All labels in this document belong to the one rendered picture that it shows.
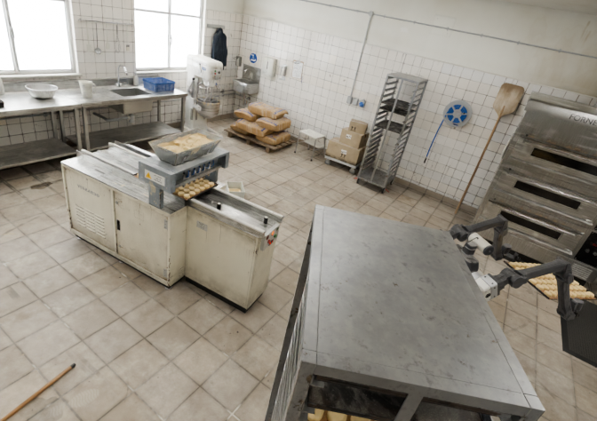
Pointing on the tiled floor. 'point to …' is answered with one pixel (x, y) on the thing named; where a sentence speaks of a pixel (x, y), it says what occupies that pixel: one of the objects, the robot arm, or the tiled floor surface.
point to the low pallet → (258, 140)
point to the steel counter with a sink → (71, 91)
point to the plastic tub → (235, 188)
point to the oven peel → (508, 96)
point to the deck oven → (549, 186)
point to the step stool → (312, 140)
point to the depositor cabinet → (126, 219)
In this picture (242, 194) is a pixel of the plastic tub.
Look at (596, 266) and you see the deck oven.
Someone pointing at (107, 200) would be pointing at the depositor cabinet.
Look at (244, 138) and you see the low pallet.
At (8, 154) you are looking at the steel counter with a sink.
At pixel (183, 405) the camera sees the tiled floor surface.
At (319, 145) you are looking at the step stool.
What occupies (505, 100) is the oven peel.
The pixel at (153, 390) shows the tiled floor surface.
